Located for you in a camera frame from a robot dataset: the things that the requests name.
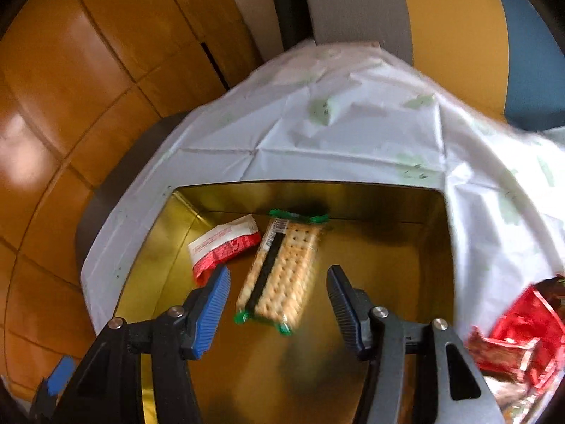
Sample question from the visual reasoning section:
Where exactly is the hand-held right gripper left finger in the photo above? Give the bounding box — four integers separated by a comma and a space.
55, 264, 231, 424

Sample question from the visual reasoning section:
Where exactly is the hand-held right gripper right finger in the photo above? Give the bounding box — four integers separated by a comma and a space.
326, 265, 505, 424

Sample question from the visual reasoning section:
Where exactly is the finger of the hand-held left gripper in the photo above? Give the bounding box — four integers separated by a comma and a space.
30, 355, 78, 421

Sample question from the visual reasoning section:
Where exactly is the gold tin box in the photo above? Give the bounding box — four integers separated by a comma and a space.
115, 181, 455, 424

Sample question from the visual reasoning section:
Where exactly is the cracker packet with green ends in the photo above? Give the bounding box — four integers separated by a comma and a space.
234, 209, 331, 335

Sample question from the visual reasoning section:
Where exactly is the red and white snack packet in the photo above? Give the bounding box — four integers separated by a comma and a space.
188, 214, 262, 285

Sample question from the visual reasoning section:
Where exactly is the white tablecloth with green print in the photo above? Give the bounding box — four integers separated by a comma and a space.
82, 40, 565, 345

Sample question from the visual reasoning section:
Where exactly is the red foil snack packet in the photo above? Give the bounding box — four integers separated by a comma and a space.
468, 276, 565, 385

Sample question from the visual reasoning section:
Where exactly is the wooden wardrobe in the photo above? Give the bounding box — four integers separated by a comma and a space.
0, 0, 270, 391

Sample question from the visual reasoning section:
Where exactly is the grey yellow blue headboard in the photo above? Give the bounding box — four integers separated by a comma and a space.
302, 0, 565, 132

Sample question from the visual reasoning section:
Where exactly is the black post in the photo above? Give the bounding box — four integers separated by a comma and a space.
265, 0, 316, 52

